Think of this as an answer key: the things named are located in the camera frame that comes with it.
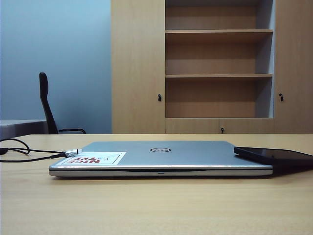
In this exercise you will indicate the black smartphone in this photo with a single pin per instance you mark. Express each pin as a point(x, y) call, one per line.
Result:
point(269, 155)

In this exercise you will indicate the silver Dell laptop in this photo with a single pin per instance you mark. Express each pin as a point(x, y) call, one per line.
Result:
point(171, 159)

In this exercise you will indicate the light wooden shelf cabinet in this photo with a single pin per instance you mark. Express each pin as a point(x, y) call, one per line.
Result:
point(137, 73)

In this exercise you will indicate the black office chair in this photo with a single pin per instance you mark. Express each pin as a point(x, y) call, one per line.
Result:
point(46, 102)

